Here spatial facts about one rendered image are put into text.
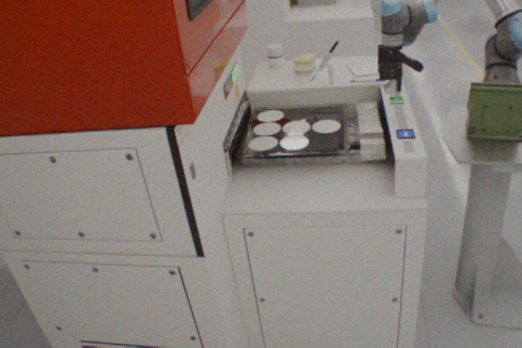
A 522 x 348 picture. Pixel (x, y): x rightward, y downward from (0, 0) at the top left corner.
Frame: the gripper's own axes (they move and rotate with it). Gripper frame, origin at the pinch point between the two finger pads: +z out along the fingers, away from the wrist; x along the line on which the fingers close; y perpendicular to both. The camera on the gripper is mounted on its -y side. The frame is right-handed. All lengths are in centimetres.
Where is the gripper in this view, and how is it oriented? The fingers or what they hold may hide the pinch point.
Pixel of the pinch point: (398, 97)
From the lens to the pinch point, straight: 178.6
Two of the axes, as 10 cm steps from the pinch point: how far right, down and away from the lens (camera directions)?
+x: -1.3, 5.0, -8.6
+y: -9.8, 0.4, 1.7
